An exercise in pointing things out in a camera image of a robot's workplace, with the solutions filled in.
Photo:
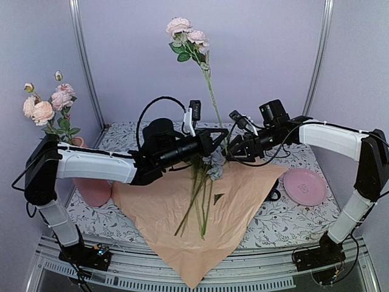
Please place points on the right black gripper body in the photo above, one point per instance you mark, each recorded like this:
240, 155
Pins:
259, 148

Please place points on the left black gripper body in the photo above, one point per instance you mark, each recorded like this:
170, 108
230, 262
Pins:
175, 156

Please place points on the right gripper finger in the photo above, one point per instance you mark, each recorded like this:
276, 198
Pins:
244, 158
237, 146

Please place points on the green paper bouquet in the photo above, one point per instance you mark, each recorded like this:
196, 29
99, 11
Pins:
193, 237

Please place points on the pale pink rose stem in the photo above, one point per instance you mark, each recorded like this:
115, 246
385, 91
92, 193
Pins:
40, 111

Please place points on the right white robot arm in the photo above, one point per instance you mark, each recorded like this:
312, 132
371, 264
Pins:
369, 149

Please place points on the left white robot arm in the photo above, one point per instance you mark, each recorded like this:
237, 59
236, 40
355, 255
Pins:
52, 160

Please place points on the pink cylindrical vase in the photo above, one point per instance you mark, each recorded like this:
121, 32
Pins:
95, 192

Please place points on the blue hydrangea flower bunch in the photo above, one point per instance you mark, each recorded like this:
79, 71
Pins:
204, 171

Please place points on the dark blue mug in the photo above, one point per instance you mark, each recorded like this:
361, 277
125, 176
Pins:
274, 194

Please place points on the loose dark green leaf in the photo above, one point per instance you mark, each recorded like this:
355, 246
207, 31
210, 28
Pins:
217, 197

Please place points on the pink plate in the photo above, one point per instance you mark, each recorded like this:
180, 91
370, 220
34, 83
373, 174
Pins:
304, 187

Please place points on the floral patterned table mat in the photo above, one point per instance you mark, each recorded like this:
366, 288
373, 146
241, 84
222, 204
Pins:
276, 224

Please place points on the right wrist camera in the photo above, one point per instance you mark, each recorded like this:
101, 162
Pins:
243, 122

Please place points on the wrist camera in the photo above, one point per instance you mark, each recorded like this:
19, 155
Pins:
243, 122
191, 115

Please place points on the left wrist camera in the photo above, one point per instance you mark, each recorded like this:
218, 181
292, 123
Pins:
191, 115

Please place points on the aluminium front rail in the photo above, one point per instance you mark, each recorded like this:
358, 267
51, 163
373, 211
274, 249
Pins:
134, 267

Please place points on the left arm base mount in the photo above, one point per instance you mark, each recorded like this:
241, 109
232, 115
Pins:
94, 257

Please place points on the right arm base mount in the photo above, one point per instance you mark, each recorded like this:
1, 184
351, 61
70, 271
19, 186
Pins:
326, 254

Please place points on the right aluminium frame post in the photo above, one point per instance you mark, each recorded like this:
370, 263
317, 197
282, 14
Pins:
320, 54

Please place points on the aluminium frame post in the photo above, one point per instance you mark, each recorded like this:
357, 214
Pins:
85, 64
320, 54

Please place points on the left aluminium frame post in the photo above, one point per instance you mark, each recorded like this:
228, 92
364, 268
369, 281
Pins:
85, 64

